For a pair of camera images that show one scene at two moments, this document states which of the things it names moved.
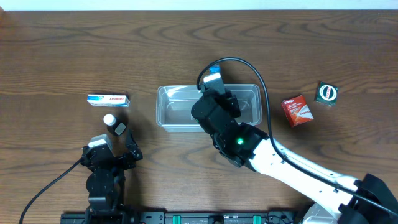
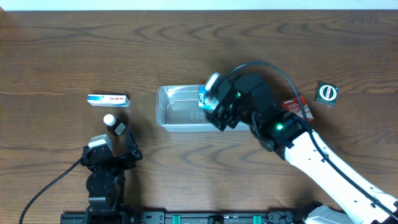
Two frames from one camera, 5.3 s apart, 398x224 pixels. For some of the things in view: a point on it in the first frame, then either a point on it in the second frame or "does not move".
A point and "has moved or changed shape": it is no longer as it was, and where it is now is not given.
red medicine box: x=296 y=111 does not move
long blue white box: x=215 y=69 has moved or changed shape
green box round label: x=326 y=93 does not move
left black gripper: x=135 y=154 does not move
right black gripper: x=221 y=98 to x=218 y=111
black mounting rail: x=178 y=217 does not move
